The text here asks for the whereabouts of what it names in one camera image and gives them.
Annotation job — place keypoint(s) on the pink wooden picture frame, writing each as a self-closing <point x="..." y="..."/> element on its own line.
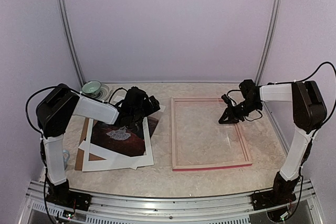
<point x="178" y="168"/>

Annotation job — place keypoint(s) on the white and blue mug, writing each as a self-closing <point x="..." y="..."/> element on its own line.
<point x="66" y="157"/>

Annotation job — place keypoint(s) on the aluminium front rail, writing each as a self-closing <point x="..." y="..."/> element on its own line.
<point x="108" y="208"/>

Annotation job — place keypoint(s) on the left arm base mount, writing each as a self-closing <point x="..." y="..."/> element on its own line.
<point x="62" y="195"/>

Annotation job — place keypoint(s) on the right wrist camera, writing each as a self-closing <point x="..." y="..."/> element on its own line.
<point x="226" y="99"/>

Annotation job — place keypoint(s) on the aluminium corner post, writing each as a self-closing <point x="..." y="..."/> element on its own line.
<point x="70" y="41"/>
<point x="268" y="41"/>

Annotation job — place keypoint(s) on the green ceramic bowl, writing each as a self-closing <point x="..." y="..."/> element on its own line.
<point x="91" y="88"/>

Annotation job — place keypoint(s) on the dark photo with white figure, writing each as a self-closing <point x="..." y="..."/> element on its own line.
<point x="128" y="141"/>

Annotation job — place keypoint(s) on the right aluminium corner post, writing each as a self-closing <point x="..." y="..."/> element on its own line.
<point x="268" y="41"/>

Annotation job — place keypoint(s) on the white mat board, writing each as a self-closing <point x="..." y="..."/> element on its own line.
<point x="113" y="160"/>
<point x="107" y="147"/>

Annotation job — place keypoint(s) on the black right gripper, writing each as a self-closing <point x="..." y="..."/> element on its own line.
<point x="233" y="118"/>

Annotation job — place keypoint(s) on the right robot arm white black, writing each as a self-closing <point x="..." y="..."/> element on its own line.
<point x="309" y="113"/>

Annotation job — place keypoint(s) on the brown backing board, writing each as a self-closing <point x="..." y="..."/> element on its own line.
<point x="80" y="152"/>

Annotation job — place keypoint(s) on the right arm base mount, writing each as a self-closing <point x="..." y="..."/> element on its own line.
<point x="282" y="192"/>

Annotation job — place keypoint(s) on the left aluminium corner post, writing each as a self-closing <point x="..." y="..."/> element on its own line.
<point x="70" y="41"/>

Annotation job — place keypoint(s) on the white mat board lower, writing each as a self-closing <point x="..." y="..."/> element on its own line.
<point x="107" y="147"/>

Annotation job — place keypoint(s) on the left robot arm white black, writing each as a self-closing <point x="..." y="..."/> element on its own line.
<point x="56" y="109"/>

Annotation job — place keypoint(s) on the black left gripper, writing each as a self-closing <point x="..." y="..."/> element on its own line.
<point x="155" y="104"/>

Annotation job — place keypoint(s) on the white mat board upper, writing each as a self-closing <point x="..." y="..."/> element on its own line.
<point x="113" y="160"/>

